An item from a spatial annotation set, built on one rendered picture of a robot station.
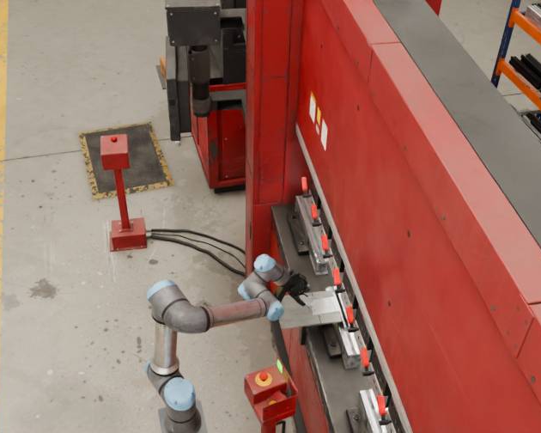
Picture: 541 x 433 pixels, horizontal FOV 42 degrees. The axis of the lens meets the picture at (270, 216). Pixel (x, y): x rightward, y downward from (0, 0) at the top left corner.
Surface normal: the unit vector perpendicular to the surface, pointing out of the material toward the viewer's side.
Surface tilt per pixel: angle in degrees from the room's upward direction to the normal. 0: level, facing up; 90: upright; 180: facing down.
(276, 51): 90
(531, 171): 0
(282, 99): 90
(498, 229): 0
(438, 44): 0
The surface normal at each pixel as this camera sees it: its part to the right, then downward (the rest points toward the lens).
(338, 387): 0.03, -0.76
